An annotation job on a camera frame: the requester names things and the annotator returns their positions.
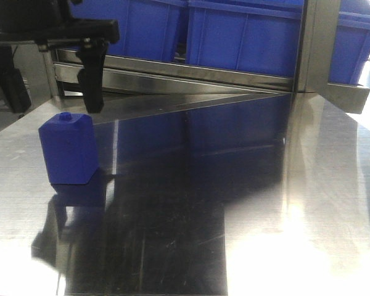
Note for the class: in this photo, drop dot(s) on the blue block part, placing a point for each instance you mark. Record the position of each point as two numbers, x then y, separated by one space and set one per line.
69 148

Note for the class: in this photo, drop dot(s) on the blue plastic bin right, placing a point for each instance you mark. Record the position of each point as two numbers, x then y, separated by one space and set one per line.
352 42

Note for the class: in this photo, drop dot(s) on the stainless steel shelf rack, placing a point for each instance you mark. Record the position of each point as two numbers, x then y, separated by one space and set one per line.
316 45

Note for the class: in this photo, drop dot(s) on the blue plastic bin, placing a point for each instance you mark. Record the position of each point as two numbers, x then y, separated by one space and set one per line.
352 42
256 37
148 29

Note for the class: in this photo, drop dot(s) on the blue plastic bin middle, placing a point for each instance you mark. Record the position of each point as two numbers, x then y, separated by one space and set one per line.
256 37

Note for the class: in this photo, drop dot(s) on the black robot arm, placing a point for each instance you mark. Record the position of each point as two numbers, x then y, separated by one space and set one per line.
50 25

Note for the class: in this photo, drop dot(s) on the blue plastic bin left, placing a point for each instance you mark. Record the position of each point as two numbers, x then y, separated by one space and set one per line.
148 29

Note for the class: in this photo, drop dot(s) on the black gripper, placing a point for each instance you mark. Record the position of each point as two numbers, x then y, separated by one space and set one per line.
91 55

